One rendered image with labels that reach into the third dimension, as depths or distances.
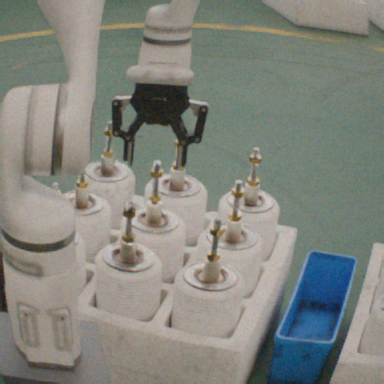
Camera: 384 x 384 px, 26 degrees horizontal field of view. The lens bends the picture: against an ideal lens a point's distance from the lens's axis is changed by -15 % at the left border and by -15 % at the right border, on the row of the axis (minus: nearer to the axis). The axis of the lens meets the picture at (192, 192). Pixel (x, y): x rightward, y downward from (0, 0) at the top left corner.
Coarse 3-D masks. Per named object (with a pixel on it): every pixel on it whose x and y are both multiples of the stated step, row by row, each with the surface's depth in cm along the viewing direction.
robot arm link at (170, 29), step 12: (180, 0) 120; (192, 0) 121; (156, 12) 123; (168, 12) 121; (180, 12) 121; (192, 12) 123; (144, 24) 126; (156, 24) 123; (168, 24) 123; (180, 24) 123; (192, 24) 126; (144, 36) 126; (156, 36) 124; (168, 36) 123; (180, 36) 124
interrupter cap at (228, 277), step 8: (192, 264) 130; (200, 264) 130; (224, 264) 131; (184, 272) 128; (192, 272) 128; (200, 272) 129; (224, 272) 129; (232, 272) 129; (192, 280) 126; (200, 280) 127; (216, 280) 127; (224, 280) 127; (232, 280) 127; (200, 288) 125; (208, 288) 125; (216, 288) 125; (224, 288) 125
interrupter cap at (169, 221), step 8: (144, 208) 143; (136, 216) 141; (144, 216) 142; (168, 216) 142; (176, 216) 142; (136, 224) 139; (144, 224) 139; (152, 224) 140; (160, 224) 140; (168, 224) 139; (176, 224) 139; (152, 232) 137; (160, 232) 137; (168, 232) 138
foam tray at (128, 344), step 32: (192, 256) 146; (288, 256) 151; (256, 288) 139; (96, 320) 128; (128, 320) 128; (160, 320) 129; (256, 320) 131; (128, 352) 129; (160, 352) 127; (192, 352) 125; (224, 352) 124; (256, 352) 143
